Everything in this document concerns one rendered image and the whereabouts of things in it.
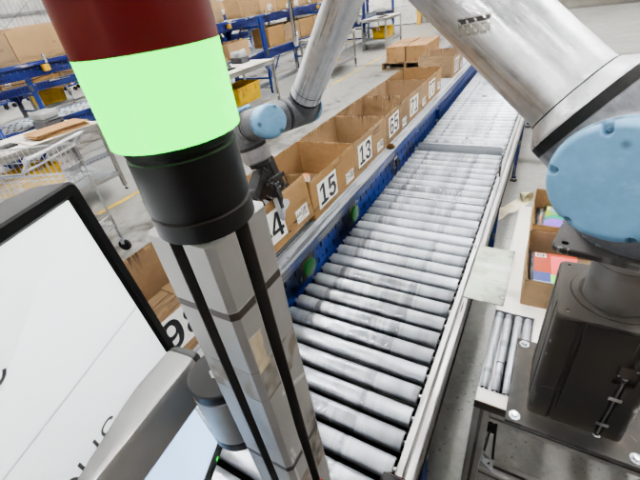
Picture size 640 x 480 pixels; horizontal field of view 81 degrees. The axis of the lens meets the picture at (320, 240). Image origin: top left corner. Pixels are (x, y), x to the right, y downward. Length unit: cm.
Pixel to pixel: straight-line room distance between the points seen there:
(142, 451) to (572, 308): 74
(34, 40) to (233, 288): 572
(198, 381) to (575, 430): 91
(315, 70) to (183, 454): 88
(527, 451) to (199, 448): 161
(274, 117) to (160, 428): 88
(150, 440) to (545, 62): 54
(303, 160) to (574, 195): 148
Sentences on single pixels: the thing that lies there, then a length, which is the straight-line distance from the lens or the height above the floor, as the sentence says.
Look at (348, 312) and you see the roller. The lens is 124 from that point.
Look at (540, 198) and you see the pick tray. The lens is 178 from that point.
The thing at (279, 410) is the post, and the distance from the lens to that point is 24.
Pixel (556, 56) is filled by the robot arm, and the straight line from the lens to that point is 54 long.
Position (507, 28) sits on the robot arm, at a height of 156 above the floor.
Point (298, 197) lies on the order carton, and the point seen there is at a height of 102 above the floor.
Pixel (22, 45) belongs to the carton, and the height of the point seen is 155.
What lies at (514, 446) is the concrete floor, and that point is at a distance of 190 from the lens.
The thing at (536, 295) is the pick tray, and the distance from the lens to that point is 129.
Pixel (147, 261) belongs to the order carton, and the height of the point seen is 100.
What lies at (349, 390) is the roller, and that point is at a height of 75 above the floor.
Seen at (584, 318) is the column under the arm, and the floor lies 108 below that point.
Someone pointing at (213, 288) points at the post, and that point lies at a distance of 17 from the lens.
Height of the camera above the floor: 163
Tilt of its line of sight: 34 degrees down
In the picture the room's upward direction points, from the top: 9 degrees counter-clockwise
